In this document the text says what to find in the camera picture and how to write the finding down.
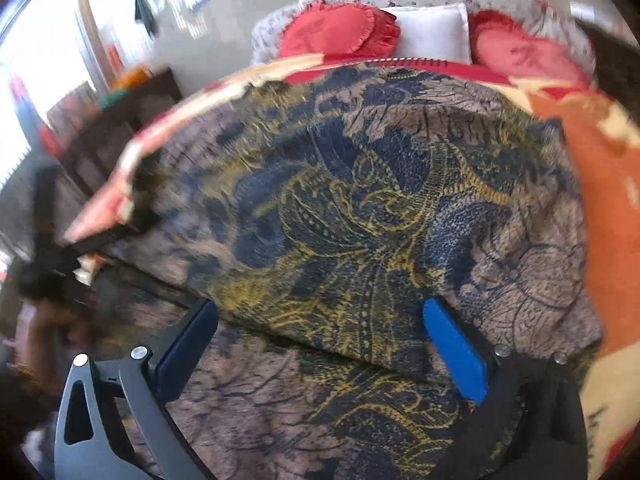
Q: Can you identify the navy gold floral shirt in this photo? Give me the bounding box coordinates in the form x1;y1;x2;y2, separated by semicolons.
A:
110;66;602;479

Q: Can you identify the person's left hand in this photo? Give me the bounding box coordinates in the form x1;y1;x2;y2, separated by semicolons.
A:
1;300;94;401

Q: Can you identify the dark wooden side table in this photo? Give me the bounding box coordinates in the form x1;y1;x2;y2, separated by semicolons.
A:
60;68;183;198

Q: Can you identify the yellow bag on table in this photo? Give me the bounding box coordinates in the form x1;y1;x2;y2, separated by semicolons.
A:
110;65;151;91

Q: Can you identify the orange cream fleece blanket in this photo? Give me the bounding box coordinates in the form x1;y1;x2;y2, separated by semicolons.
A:
65;54;639;479

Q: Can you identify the dark carved wooden furniture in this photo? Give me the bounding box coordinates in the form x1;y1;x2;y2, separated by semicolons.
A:
577;20;640;124

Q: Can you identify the left red heart pillow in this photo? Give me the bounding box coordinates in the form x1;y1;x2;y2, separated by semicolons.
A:
279;1;400;58

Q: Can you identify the red heart pillow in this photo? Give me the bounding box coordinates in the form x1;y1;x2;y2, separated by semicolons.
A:
279;1;400;58
469;10;590;87

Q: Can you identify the right red heart pillow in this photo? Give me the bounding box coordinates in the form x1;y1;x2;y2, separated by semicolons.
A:
469;10;590;87

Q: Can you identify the white square pillow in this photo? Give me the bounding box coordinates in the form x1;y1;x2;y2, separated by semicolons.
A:
385;3;473;65

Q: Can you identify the dark cloth hanging on wall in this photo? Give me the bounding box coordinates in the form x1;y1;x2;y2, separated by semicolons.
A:
134;0;157;38

